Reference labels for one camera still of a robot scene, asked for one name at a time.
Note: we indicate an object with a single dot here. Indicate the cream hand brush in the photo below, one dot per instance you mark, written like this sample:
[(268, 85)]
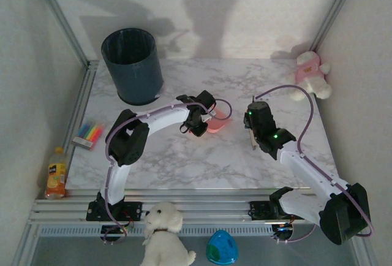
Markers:
[(253, 142)]

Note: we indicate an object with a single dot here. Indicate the pink plastic dustpan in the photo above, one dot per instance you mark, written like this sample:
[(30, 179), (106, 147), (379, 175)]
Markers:
[(219, 125)]

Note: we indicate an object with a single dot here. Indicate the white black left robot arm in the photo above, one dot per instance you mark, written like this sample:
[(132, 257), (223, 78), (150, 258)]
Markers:
[(159, 122)]

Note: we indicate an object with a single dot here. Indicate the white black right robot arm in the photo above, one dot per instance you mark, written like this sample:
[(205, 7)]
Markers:
[(309, 171)]

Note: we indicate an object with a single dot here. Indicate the white plush bear pink shirt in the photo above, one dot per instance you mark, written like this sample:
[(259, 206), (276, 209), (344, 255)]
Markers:
[(307, 70)]

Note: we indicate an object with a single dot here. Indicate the dark blue trash bin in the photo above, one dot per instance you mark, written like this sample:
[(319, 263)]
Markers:
[(134, 73)]

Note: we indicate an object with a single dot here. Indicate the pack of coloured highlighters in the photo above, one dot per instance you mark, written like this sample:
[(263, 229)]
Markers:
[(90, 134)]

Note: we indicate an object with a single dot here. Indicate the black round controller board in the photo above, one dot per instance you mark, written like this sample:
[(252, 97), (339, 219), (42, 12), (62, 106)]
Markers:
[(283, 232), (110, 232)]

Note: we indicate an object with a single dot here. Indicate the white plush dog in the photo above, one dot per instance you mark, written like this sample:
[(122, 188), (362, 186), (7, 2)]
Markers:
[(165, 223)]

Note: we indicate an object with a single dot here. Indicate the blue green egg toy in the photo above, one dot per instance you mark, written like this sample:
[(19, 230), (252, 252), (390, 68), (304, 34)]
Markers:
[(222, 247)]

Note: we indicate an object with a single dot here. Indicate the orange juice bottle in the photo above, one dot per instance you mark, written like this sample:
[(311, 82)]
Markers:
[(56, 174)]

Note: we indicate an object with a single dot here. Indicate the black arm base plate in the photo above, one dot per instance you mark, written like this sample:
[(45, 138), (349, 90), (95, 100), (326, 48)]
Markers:
[(134, 211), (257, 211)]

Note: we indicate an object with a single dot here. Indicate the aluminium mounting rail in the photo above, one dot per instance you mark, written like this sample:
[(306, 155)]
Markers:
[(196, 204)]

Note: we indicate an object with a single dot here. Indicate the aluminium side rail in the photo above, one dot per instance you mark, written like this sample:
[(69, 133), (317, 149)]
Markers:
[(82, 94)]

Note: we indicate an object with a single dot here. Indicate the aluminium frame post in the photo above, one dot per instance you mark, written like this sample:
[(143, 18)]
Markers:
[(335, 11), (60, 17)]

